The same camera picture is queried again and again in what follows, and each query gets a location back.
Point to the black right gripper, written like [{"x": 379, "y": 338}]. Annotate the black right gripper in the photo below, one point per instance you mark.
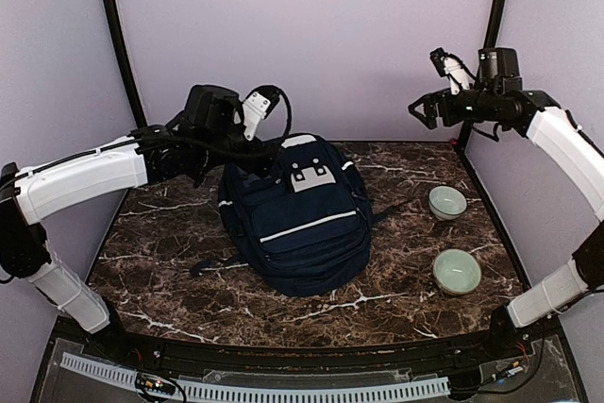
[{"x": 431, "y": 99}]

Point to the left black frame post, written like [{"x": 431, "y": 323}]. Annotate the left black frame post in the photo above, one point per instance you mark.
[{"x": 124, "y": 65}]

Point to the green ceramic bowl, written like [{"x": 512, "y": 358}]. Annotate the green ceramic bowl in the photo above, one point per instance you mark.
[
  {"x": 446, "y": 203},
  {"x": 456, "y": 272}
]

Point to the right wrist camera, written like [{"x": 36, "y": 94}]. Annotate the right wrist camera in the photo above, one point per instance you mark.
[{"x": 453, "y": 69}]

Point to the far green ceramic bowl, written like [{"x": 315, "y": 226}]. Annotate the far green ceramic bowl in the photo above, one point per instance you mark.
[{"x": 446, "y": 203}]

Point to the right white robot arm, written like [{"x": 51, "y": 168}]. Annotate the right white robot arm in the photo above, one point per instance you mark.
[{"x": 496, "y": 94}]

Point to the right black frame post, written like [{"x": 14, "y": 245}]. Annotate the right black frame post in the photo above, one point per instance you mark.
[{"x": 491, "y": 35}]

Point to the navy blue student backpack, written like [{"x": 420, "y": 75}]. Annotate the navy blue student backpack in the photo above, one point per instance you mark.
[{"x": 306, "y": 228}]

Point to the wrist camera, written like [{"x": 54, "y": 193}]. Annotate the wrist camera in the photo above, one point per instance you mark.
[
  {"x": 256, "y": 107},
  {"x": 453, "y": 69}
]

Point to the black frame post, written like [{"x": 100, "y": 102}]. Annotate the black frame post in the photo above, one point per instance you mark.
[
  {"x": 124, "y": 65},
  {"x": 491, "y": 35}
]

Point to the white slotted cable duct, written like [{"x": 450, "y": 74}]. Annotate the white slotted cable duct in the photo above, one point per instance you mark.
[{"x": 228, "y": 387}]

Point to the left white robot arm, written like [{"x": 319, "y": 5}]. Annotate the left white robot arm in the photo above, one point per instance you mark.
[{"x": 215, "y": 127}]

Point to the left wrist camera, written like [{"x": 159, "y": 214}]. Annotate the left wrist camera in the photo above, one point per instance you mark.
[{"x": 256, "y": 107}]

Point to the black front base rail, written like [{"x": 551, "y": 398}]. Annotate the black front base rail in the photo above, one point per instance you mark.
[{"x": 169, "y": 349}]

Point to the near green ceramic bowl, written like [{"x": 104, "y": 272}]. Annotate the near green ceramic bowl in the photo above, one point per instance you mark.
[{"x": 456, "y": 272}]

